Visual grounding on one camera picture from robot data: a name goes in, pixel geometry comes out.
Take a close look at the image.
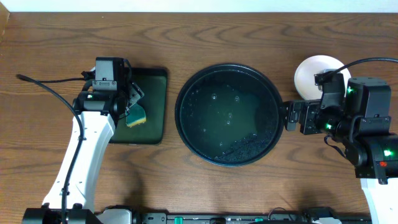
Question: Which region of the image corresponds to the black rectangular tray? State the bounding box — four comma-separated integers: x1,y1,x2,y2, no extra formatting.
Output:
110,68,168,144

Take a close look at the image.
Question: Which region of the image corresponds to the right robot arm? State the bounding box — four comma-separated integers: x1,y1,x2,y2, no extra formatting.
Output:
280,72,397,223

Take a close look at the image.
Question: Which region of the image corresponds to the green yellow sponge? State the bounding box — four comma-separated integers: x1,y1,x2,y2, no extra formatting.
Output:
126,103,147,128

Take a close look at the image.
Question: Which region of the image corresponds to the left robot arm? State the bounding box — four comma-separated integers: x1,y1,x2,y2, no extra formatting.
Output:
22,80,144,223

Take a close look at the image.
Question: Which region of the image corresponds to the black round tray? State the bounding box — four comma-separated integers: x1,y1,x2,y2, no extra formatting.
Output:
175,63,284,167

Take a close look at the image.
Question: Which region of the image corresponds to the white pink plate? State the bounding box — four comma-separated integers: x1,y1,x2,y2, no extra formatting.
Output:
294,55,343,100

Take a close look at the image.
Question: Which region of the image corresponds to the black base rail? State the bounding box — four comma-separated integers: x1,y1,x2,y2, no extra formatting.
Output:
96,205,372,224

